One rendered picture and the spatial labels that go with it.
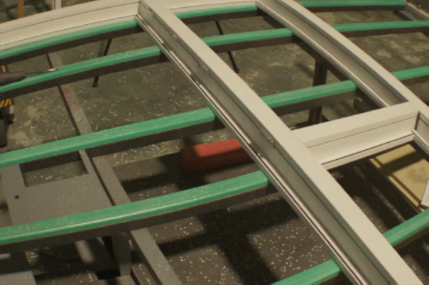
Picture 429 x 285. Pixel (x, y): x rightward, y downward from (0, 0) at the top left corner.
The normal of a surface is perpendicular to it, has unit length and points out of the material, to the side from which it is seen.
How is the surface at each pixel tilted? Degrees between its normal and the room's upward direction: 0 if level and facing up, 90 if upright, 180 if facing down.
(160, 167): 0
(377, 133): 90
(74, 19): 90
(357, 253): 90
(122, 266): 90
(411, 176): 0
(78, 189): 0
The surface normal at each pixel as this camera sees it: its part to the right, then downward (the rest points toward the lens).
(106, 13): 0.40, 0.51
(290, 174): -0.91, 0.18
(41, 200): 0.04, -0.84
